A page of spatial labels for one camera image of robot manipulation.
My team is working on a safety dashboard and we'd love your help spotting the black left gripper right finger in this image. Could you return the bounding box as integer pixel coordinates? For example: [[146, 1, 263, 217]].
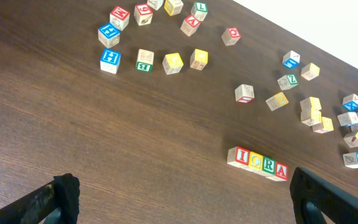
[[290, 167, 358, 224]]

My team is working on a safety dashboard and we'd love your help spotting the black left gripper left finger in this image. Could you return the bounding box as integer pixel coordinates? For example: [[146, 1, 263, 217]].
[[0, 173, 80, 224]]

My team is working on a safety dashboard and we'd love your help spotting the red a block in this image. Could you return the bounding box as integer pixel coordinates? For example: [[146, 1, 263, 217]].
[[180, 15, 201, 37], [266, 162, 288, 182]]

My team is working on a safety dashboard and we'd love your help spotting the green R letter block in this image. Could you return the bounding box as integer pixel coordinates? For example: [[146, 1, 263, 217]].
[[257, 156, 276, 177]]

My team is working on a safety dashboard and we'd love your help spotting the yellow C letter block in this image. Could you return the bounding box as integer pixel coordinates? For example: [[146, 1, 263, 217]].
[[245, 151, 263, 172]]

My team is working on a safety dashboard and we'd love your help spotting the red I letter block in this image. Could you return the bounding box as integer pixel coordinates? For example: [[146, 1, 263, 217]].
[[227, 146, 250, 170]]

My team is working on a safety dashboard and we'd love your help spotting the blue L letter block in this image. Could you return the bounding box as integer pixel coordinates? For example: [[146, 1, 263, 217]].
[[342, 152, 358, 169]]

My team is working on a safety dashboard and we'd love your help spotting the yellow block cluster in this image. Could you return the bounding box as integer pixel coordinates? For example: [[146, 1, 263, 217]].
[[299, 96, 322, 111], [301, 108, 322, 126], [312, 117, 334, 134], [343, 131, 358, 148]]

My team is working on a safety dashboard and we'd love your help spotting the yellow block lower right cluster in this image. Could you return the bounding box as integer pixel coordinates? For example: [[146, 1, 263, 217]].
[[312, 117, 334, 134]]

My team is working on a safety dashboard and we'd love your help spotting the wooden block blue side right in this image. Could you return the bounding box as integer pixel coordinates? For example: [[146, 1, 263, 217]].
[[337, 112, 358, 126]]

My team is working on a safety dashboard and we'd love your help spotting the wooden block blue side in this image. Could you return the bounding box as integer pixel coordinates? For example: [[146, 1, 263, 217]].
[[282, 50, 300, 69], [337, 112, 358, 126]]

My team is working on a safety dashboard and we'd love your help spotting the yellow block lower left cluster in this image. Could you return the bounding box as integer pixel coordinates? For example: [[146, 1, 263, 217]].
[[301, 108, 322, 126]]

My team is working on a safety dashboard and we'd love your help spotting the yellow block upper cluster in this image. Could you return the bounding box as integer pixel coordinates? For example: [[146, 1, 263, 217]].
[[299, 96, 322, 111]]

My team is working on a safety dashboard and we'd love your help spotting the blue X side block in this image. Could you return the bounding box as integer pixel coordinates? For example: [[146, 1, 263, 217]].
[[342, 93, 358, 111]]

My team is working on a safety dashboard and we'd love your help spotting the yellow block centre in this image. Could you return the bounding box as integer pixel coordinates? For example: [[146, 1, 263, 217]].
[[266, 92, 289, 111]]

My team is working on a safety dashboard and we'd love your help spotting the green Z letter block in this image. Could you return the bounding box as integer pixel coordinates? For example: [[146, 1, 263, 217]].
[[277, 74, 299, 90]]

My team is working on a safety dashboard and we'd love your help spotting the yellow top block back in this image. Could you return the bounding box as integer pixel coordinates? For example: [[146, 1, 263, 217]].
[[301, 63, 320, 81]]

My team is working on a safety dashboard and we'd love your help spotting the blue H block lower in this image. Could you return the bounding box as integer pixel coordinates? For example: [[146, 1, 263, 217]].
[[100, 49, 121, 74]]

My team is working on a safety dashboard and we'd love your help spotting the blue h block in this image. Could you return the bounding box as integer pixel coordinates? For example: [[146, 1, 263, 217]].
[[98, 23, 120, 48], [100, 49, 121, 74]]

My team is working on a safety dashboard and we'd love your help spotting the wooden block red side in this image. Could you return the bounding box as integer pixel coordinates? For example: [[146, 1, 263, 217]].
[[235, 84, 255, 103]]

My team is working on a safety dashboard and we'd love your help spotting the wooden block green side left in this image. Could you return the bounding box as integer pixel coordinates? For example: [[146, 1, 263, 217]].
[[135, 49, 154, 72]]

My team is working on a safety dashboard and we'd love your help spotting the blue H block upper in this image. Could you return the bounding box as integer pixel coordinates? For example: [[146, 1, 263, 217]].
[[98, 23, 120, 48]]

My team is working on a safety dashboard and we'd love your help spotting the red M letter block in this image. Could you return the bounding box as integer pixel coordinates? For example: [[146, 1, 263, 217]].
[[110, 6, 130, 30]]

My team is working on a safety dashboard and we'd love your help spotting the yellow block left middle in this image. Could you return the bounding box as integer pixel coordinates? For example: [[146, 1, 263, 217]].
[[190, 49, 209, 70]]

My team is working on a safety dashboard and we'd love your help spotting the red 6 number block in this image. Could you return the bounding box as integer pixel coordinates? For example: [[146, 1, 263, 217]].
[[134, 4, 153, 26]]

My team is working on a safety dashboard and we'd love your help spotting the red C letter block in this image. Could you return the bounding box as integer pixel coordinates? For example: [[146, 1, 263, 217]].
[[222, 27, 241, 46]]

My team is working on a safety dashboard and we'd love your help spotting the blue S letter block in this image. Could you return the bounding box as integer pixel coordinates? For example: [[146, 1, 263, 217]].
[[147, 0, 164, 11]]

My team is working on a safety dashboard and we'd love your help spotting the plain wooden block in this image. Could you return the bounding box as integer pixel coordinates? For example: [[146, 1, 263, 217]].
[[164, 0, 184, 16]]

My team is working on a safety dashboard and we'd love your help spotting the green L letter block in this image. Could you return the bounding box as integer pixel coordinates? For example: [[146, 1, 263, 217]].
[[191, 2, 208, 21]]

